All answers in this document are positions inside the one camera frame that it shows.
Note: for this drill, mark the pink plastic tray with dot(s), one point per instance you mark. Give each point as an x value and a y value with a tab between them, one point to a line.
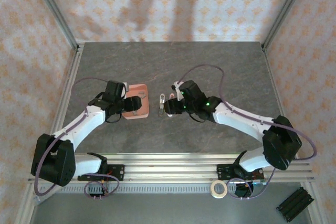
144	106

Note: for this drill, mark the small metal parts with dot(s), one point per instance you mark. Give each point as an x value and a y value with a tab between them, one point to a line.
161	103

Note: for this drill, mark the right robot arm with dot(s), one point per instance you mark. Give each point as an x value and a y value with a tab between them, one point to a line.
241	121

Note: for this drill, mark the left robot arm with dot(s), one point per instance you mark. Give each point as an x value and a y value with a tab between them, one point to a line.
78	129

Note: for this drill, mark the long grey staple strip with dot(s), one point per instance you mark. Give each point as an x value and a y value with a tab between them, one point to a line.
141	93

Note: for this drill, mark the aluminium mounting rails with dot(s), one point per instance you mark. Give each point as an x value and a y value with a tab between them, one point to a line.
170	169

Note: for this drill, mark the white tape roll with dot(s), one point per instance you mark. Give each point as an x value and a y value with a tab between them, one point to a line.
219	196

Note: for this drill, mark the black extrusion piece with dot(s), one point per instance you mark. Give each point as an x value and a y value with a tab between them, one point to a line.
295	203

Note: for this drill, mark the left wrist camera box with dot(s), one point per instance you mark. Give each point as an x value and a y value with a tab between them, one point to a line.
126	89

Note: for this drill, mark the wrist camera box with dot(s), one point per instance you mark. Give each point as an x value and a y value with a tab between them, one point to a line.
126	89
176	86

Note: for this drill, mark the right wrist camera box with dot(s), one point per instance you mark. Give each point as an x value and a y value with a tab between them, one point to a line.
176	86

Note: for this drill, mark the aluminium side rail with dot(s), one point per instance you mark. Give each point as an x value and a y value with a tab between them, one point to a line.
274	82
71	77

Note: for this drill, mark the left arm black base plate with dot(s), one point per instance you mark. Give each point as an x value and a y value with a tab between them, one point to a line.
118	171

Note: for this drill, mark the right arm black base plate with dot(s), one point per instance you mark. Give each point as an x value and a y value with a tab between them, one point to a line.
223	171

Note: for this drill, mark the aluminium frame post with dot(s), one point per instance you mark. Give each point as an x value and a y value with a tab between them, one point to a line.
284	11
56	11

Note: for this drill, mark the aluminium frame leg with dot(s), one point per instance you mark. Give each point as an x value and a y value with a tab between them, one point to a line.
26	208
317	205

